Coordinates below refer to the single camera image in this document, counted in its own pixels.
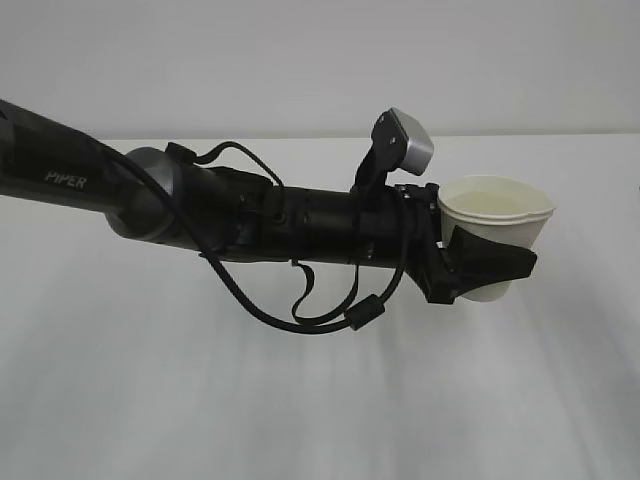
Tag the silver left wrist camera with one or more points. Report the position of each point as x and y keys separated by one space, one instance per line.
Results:
x=398 y=141

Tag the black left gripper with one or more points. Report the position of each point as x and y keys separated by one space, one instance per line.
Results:
x=471 y=267

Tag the white paper cup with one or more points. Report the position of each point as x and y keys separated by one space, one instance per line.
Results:
x=497 y=208

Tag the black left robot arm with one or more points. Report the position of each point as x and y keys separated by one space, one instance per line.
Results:
x=182 y=199

